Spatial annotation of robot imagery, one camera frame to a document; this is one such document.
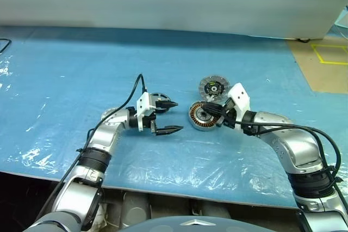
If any silver spoked rotor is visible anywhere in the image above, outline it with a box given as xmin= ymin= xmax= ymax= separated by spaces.
xmin=148 ymin=92 xmax=172 ymax=114

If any round silver motor lid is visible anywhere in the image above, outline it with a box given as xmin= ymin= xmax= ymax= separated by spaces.
xmin=198 ymin=73 xmax=229 ymax=102

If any grey robot torso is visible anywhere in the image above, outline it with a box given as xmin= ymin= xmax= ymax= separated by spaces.
xmin=116 ymin=215 xmax=238 ymax=232

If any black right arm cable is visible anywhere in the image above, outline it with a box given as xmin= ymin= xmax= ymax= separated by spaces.
xmin=234 ymin=121 xmax=342 ymax=189

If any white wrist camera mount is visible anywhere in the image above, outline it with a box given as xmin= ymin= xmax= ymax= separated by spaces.
xmin=227 ymin=82 xmax=251 ymax=131
xmin=136 ymin=91 xmax=158 ymax=132

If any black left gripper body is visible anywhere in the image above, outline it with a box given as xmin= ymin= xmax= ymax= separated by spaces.
xmin=142 ymin=100 xmax=164 ymax=137

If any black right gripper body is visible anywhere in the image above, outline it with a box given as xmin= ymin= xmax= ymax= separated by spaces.
xmin=222 ymin=98 xmax=237 ymax=130

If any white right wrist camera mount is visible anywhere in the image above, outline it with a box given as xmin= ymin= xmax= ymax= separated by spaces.
xmin=227 ymin=82 xmax=251 ymax=131

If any motor housing with copper windings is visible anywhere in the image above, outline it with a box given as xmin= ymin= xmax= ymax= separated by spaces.
xmin=188 ymin=101 xmax=224 ymax=132

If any blue plastic table sheet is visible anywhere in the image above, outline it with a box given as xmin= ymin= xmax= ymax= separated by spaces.
xmin=0 ymin=24 xmax=318 ymax=210

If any grey rounded cylinder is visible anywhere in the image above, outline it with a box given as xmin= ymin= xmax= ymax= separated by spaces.
xmin=119 ymin=190 xmax=151 ymax=229

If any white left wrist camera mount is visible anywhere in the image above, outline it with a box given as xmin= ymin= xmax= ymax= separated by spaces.
xmin=136 ymin=91 xmax=158 ymax=132

